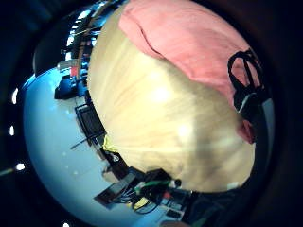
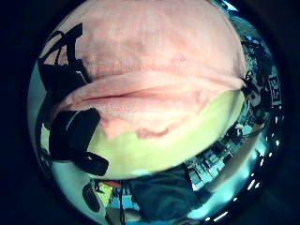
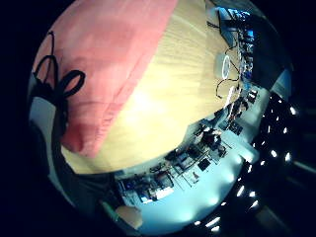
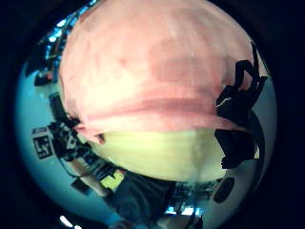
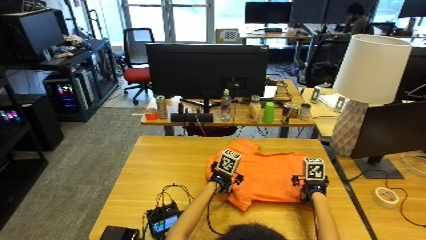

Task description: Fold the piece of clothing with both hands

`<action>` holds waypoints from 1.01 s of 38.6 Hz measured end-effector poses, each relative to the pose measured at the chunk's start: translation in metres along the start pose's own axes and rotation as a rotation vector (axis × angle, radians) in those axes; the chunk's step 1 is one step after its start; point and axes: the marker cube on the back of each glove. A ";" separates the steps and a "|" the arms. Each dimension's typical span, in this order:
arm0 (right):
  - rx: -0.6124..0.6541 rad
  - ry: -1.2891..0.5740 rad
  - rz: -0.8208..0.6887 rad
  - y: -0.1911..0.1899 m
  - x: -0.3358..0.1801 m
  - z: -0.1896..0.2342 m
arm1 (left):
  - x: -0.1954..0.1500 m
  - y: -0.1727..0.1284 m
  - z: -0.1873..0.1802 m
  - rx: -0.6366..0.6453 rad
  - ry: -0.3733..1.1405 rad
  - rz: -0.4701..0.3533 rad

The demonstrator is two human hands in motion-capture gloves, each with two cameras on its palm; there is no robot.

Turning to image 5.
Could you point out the green plastic cup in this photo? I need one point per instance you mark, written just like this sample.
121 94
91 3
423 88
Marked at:
267 113

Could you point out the left glove marker cube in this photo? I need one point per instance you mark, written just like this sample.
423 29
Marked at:
228 161

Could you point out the black television screen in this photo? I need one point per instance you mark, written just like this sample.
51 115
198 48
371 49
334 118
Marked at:
33 35

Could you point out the person's right hand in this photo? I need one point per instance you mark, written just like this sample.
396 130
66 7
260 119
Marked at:
312 187

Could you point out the beige sauce bottle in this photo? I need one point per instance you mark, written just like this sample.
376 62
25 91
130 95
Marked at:
254 109

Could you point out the glove marker cube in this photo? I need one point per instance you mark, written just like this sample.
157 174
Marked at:
228 161
314 168

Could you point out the red office chair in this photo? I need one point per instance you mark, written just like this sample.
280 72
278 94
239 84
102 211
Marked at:
137 63

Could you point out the right glove marker cube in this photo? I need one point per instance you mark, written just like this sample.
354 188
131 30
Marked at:
314 168

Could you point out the dark drink can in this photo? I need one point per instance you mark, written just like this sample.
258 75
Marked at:
286 114

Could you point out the checkerboard calibration board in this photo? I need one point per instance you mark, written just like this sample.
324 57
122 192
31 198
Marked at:
228 36

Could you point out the black monitor with stand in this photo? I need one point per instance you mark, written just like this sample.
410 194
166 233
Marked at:
390 133

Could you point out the wooden desk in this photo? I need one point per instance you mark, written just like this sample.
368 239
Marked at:
230 116

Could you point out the black shelf rack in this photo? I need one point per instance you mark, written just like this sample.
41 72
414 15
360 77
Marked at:
66 76

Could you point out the large black monitor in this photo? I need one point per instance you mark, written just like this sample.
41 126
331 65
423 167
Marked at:
206 70

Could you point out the white table lamp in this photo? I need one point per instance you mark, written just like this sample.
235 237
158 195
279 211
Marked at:
367 86

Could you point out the roll of white tape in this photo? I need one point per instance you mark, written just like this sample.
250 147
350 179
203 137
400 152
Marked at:
386 197

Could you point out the black office chair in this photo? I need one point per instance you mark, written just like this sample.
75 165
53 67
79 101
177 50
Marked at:
326 63

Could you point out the small black box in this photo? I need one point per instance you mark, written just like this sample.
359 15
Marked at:
118 233

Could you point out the black device with screen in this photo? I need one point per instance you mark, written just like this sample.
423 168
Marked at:
162 220

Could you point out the person's left hand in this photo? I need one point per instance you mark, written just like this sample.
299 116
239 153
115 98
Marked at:
220 182

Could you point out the glass jar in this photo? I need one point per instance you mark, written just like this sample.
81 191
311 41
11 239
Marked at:
304 111

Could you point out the orange t-shirt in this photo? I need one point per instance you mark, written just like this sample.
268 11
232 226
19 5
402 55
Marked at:
260 176

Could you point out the black soundbar speaker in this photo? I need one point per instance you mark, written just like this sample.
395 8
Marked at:
191 117

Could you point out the computer tower with lights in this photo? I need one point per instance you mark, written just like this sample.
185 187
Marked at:
66 95

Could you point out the clear water bottle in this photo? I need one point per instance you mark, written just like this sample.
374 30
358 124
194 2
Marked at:
226 106

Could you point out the red small container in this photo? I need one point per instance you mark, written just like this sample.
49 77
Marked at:
151 114

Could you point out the black background monitor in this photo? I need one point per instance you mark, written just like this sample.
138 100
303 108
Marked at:
267 12

